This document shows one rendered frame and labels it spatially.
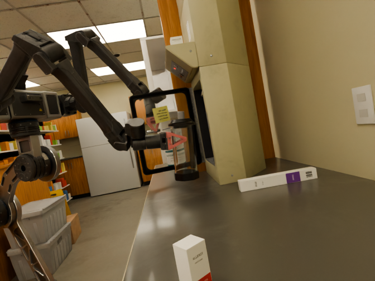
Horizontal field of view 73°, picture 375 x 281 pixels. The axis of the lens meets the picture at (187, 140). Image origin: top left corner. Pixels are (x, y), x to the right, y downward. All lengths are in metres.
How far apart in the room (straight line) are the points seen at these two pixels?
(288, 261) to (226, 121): 0.63
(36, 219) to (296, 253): 2.64
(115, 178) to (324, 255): 5.71
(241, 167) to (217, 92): 0.31
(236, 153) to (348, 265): 0.63
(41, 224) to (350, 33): 2.78
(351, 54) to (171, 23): 0.88
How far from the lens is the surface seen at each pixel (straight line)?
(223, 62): 1.04
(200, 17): 1.08
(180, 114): 0.99
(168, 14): 1.48
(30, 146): 1.51
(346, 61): 0.98
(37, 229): 2.96
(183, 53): 1.02
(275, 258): 0.50
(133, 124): 0.94
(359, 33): 0.94
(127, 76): 1.37
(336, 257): 0.51
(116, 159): 5.99
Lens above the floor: 1.19
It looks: 3 degrees down
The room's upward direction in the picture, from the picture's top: 10 degrees counter-clockwise
